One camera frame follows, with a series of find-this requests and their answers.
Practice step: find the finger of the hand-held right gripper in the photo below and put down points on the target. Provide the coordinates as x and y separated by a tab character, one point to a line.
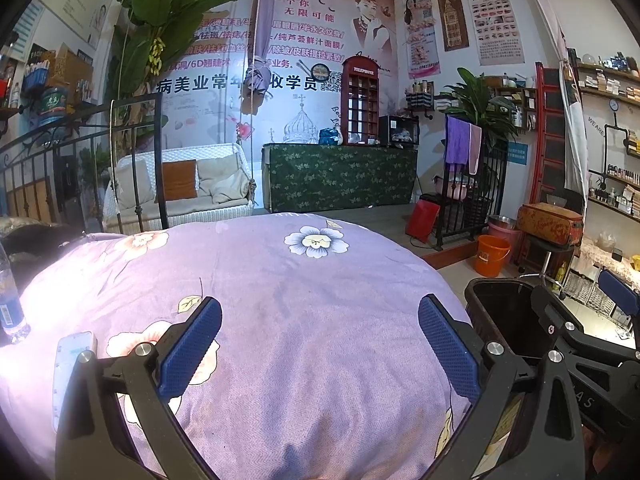
617	287
560	321

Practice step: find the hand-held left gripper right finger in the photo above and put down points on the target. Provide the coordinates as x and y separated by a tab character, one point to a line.
447	350

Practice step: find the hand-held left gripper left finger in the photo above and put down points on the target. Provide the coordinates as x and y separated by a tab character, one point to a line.
190	345

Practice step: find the black trash bin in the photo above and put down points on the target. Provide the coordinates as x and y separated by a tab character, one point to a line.
500	315

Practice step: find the low cabinet with lace cloth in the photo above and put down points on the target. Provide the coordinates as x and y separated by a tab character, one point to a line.
600	265

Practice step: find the clear plastic bag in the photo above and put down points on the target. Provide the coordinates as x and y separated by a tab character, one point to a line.
608	242

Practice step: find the yellow bottle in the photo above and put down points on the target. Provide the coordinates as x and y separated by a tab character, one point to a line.
560	272

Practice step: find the black swivel stool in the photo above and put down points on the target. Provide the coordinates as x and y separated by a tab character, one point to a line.
545	260

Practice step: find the red patterned suitcase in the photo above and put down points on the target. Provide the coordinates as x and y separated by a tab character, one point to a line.
550	225

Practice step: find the orange plastic bucket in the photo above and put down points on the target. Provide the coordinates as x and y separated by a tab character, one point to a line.
492	257

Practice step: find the pink plastic bucket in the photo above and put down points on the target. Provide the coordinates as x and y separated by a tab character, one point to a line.
510	232

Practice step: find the glass bowl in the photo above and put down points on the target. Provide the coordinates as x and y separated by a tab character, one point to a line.
556	200

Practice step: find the white smartphone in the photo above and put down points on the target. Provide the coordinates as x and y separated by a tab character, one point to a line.
70	360

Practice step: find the purple floral blanket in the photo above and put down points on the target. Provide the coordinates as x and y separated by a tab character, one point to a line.
310	320

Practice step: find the red paper bag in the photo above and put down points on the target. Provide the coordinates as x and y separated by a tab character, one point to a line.
422	220

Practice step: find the white wicker swing sofa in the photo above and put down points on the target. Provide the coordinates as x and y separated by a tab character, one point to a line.
200	210

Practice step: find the black iron rack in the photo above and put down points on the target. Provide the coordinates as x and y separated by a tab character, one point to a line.
462	215

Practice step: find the pink basin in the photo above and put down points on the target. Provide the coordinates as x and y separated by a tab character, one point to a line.
457	189

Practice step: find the orange cushion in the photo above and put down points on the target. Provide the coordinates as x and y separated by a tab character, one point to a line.
179	180

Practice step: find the white cushion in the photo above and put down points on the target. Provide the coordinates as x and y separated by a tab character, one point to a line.
224	180
132	182

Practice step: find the red ladder shelf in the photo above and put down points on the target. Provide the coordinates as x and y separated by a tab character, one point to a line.
550	130

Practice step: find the white hanging banner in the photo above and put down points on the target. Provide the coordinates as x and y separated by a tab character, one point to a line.
575	110

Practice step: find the blue label water bottle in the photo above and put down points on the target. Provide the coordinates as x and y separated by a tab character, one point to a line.
11	305

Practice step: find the dark cloth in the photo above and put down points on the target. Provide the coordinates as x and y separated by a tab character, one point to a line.
35	240

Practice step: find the pink towel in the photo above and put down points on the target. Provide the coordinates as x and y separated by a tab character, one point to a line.
474	150

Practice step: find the green floral covered counter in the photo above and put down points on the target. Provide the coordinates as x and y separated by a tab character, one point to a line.
340	180

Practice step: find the purple towel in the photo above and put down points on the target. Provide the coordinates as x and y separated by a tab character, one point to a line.
457	140

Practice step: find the black display box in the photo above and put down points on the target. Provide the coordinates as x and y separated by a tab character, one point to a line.
398	131

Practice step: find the green potted plant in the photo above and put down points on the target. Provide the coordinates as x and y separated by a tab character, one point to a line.
480	102

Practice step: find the blue cloth bundle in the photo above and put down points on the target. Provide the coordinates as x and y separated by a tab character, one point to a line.
330	136

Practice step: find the red telephone booth shelf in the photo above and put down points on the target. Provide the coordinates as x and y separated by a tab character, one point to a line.
361	100

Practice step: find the green paint pail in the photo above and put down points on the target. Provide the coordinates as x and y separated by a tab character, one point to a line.
52	107

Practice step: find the cardboard box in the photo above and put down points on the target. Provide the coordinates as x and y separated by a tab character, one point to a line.
72	67

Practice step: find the tied purple curtain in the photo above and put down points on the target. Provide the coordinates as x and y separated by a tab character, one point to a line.
262	35

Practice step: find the tall banana plant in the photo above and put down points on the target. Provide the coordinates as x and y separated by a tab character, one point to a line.
170	5

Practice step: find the wall shelves with products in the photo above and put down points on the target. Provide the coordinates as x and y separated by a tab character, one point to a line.
617	180

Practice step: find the blue wall sign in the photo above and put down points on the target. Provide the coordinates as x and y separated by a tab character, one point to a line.
517	155

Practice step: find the black iron bed frame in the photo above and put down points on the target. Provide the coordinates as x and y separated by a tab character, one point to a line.
70	170

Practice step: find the small wall shelf with bottles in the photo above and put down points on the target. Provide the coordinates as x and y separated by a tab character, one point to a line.
420	97

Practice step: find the eyebrow chart wall poster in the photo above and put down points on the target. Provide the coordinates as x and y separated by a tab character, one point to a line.
492	15

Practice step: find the brown tower wall poster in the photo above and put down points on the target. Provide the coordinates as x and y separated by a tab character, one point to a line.
452	15

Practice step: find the pink wall poster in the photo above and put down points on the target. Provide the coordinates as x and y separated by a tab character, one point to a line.
422	30

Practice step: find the large wall poster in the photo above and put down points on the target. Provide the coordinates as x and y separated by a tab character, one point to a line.
310	35

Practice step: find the white blue wall poster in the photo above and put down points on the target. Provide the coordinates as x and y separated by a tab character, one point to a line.
80	0

